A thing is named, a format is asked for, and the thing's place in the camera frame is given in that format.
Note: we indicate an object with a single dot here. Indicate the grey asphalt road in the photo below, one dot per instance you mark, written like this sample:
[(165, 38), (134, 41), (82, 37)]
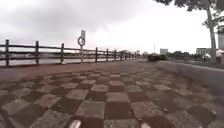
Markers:
[(200, 76)]

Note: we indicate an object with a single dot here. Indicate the red paved strip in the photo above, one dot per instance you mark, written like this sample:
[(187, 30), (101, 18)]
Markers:
[(33, 71)]

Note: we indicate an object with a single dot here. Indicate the round sign on pole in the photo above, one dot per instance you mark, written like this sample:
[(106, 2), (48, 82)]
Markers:
[(81, 41)]

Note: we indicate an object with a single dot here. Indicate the tree with pale trunk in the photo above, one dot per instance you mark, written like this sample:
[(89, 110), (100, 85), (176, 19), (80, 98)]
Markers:
[(212, 40)]

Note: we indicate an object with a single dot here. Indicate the robot's own part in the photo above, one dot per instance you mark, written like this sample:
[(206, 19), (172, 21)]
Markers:
[(145, 125), (74, 124)]

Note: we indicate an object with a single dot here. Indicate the dark bush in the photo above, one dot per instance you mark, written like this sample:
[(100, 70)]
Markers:
[(154, 57)]

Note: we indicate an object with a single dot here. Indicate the grey river water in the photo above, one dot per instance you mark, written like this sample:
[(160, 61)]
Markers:
[(20, 62)]

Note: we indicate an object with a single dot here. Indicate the wooden post fence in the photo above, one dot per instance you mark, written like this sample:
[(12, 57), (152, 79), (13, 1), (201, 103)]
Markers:
[(62, 53)]

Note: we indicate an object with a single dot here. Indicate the checkered brick path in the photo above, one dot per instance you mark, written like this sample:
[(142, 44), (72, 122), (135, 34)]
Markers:
[(100, 100)]

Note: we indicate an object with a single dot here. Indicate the distant low building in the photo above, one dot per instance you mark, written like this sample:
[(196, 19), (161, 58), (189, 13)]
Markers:
[(202, 51)]

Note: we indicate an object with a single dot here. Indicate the distant pale building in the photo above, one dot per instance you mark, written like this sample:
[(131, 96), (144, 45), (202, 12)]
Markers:
[(163, 51)]

